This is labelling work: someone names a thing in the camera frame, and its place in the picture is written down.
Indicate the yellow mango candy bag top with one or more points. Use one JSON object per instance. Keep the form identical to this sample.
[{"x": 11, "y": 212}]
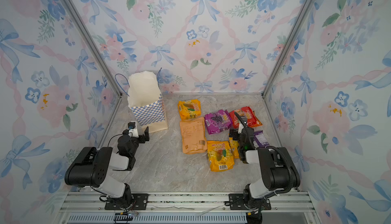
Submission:
[{"x": 189, "y": 109}]

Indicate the blue checkered paper bag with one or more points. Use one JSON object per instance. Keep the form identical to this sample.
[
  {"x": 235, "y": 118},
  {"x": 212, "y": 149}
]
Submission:
[{"x": 145, "y": 100}]

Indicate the purple grape candy bag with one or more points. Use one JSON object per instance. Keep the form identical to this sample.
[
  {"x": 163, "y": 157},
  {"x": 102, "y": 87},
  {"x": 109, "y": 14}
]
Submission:
[{"x": 218, "y": 121}]

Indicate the purple small snack packet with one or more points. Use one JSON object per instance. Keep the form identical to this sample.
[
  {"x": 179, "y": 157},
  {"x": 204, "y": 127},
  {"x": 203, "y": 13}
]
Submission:
[{"x": 260, "y": 141}]

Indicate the yellow mango candy bag right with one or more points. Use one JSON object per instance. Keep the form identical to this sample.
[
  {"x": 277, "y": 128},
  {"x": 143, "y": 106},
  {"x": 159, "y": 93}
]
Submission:
[{"x": 234, "y": 144}]

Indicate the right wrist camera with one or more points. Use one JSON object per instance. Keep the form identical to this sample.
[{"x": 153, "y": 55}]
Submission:
[{"x": 241, "y": 126}]

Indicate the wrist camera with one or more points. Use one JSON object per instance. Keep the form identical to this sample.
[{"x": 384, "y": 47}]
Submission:
[
  {"x": 241, "y": 126},
  {"x": 132, "y": 129}
]

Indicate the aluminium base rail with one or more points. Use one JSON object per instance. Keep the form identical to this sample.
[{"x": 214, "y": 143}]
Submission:
[{"x": 294, "y": 207}]

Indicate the orange kraft snack pouch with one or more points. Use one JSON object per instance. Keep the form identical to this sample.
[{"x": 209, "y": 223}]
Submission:
[{"x": 193, "y": 136}]

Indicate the aluminium corner post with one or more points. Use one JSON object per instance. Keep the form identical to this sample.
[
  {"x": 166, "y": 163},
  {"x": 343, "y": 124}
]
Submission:
[
  {"x": 290, "y": 41},
  {"x": 87, "y": 38}
]

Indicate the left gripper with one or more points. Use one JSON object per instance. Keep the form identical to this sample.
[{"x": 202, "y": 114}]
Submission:
[{"x": 141, "y": 137}]

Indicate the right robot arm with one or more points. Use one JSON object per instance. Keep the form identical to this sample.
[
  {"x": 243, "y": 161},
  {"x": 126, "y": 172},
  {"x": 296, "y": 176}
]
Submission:
[{"x": 278, "y": 173}]

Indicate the yellow mango candy bag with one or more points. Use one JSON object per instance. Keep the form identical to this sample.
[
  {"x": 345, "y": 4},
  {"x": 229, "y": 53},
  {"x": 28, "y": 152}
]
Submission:
[
  {"x": 189, "y": 109},
  {"x": 234, "y": 144},
  {"x": 220, "y": 156}
]

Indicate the red fruit candy bag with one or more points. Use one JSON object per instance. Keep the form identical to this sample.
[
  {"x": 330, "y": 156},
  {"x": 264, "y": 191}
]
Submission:
[{"x": 247, "y": 115}]

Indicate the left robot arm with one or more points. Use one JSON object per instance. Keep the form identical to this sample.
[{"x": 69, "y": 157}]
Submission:
[{"x": 91, "y": 167}]

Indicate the yellow mango candy bag front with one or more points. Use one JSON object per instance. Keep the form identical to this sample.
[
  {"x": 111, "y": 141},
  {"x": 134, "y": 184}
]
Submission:
[{"x": 220, "y": 156}]

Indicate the right aluminium corner post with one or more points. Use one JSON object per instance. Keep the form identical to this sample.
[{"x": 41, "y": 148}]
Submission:
[{"x": 290, "y": 41}]

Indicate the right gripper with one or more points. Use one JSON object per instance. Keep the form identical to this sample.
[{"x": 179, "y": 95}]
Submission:
[{"x": 234, "y": 134}]

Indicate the left aluminium corner post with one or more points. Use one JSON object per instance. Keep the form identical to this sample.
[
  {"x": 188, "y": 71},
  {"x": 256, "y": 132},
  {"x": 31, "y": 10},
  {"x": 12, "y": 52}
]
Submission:
[{"x": 87, "y": 38}]

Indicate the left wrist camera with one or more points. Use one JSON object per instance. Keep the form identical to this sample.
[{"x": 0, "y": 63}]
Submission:
[{"x": 132, "y": 129}]

